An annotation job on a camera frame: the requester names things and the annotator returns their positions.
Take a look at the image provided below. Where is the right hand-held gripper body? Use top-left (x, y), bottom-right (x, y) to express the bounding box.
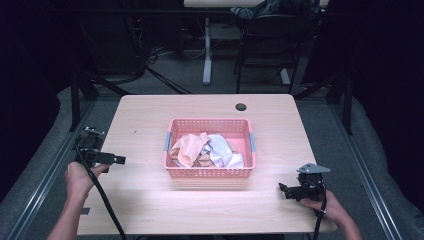
top-left (287, 162), bottom-right (332, 203)

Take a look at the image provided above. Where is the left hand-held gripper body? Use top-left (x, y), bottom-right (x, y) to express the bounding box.
top-left (73, 126), bottom-right (116, 166)

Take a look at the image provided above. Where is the person's right hand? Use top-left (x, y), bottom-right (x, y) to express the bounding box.
top-left (300, 190), bottom-right (348, 225)

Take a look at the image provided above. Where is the person's left hand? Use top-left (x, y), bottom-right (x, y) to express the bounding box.
top-left (64, 161), bottom-right (111, 201)

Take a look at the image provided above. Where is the black diagonal stand brace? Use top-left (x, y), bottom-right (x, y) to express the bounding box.
top-left (83, 70), bottom-right (131, 98)

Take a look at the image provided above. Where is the pink cloth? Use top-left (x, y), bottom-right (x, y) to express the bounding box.
top-left (169, 131), bottom-right (212, 168)

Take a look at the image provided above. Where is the white cloth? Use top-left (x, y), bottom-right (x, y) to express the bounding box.
top-left (199, 133), bottom-right (245, 169)

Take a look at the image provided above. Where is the beige cloth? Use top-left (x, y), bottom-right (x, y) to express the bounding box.
top-left (193, 151), bottom-right (218, 168)

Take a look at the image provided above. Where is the pink plastic basket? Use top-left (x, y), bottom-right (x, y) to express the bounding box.
top-left (163, 117), bottom-right (257, 180)

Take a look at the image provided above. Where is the white desk leg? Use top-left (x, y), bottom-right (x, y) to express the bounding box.
top-left (279, 67), bottom-right (292, 86)
top-left (202, 17), bottom-right (213, 86)

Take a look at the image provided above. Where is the black chair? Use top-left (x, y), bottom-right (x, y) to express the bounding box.
top-left (234, 12), bottom-right (303, 95)

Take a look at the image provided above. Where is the dark patterned clothing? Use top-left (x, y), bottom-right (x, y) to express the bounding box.
top-left (230, 0), bottom-right (288, 21)

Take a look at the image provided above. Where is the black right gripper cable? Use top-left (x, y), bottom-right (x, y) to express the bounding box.
top-left (311, 181), bottom-right (328, 240)

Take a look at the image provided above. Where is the black metal stand post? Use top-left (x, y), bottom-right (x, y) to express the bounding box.
top-left (69, 70), bottom-right (82, 133)

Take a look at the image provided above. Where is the aluminium floor rail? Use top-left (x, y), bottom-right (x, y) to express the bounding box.
top-left (5, 99), bottom-right (97, 240)
top-left (328, 101), bottom-right (403, 240)

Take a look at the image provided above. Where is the white floor cable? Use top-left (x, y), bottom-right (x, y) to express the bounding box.
top-left (182, 46), bottom-right (206, 60)

